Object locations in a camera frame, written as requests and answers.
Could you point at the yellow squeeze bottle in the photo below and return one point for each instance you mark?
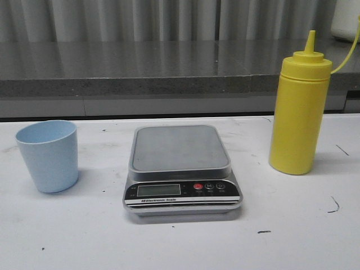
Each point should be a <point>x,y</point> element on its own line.
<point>301,95</point>

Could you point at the light blue plastic cup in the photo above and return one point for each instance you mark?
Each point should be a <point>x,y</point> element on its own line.
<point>50,151</point>

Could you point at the silver electronic kitchen scale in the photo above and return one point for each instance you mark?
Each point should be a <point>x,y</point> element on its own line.
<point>180,169</point>

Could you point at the white container in background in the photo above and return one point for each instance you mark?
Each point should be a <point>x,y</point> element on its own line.
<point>345,20</point>

